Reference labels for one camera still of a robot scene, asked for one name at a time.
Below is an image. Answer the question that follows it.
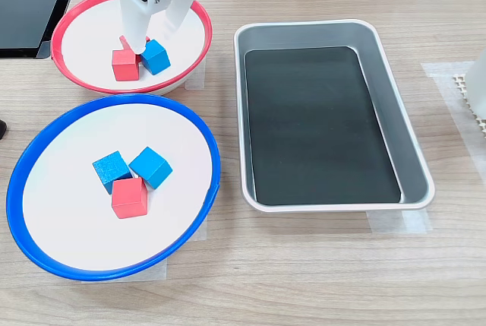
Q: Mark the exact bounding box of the blue cube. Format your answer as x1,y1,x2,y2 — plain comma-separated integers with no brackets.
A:
128,146,174,191
92,150,134,196
140,39,172,76

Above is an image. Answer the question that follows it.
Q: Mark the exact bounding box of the red cube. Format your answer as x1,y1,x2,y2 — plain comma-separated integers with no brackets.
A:
119,35,151,53
112,49,142,82
111,176,149,220

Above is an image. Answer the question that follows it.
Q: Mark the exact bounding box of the red-rimmed white plate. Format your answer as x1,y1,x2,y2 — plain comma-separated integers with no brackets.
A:
51,0,213,96

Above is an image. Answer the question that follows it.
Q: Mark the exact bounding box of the translucent tape piece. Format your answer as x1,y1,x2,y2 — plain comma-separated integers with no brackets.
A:
185,55,208,91
192,219,209,243
81,257,168,283
366,210,434,234

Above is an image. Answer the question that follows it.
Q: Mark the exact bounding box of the black glossy panel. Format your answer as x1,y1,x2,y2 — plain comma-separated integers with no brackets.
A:
0,0,83,60

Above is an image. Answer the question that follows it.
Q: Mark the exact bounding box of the black mat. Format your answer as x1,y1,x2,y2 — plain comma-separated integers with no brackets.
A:
244,46,402,207

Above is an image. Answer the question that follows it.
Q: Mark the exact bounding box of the blue-rimmed white plate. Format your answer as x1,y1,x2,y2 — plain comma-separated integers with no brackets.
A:
6,93,221,281

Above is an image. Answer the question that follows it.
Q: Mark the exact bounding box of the steel tray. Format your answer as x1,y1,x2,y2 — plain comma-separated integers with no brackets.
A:
233,18,437,214

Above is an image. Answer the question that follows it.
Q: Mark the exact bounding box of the pale translucent sheet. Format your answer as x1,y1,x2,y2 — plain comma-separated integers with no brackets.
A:
421,60,486,186

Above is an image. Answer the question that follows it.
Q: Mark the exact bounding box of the pale perforated plate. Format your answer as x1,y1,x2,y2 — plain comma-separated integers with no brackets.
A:
451,73,486,140

